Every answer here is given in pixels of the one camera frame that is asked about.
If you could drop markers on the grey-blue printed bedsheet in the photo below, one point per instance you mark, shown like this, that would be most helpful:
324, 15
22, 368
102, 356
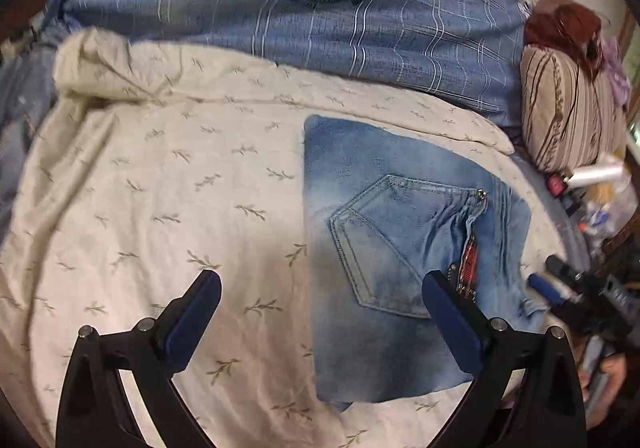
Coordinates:
20, 117

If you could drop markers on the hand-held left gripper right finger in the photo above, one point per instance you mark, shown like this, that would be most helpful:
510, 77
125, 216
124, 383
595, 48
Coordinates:
450, 323

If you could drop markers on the purple cloth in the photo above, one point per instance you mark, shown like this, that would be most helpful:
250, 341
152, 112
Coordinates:
617, 77

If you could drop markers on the light blue denim pants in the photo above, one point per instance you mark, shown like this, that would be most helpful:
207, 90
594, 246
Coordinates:
380, 253

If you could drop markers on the white bottle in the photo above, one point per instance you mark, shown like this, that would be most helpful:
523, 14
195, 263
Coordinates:
595, 173

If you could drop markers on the brown wooden headboard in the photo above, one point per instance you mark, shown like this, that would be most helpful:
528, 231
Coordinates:
22, 15

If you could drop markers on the red-brown cloth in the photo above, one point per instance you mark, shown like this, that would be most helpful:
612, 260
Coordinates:
560, 22

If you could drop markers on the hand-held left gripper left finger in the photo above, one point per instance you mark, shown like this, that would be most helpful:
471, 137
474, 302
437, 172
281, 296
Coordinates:
192, 323

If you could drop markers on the person's right hand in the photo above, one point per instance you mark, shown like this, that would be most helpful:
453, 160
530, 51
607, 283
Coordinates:
612, 370

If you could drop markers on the beige brown striped pillow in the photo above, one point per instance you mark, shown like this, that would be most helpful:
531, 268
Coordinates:
565, 107

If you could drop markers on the clear plastic bag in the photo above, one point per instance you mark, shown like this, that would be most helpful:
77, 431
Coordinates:
610, 213

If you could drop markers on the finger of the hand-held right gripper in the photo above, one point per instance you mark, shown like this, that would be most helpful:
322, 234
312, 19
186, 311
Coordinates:
545, 288
562, 269

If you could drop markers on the small red item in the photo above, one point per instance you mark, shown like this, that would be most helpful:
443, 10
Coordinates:
556, 185

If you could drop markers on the cream leaf-print blanket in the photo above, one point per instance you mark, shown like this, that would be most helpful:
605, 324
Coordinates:
150, 228

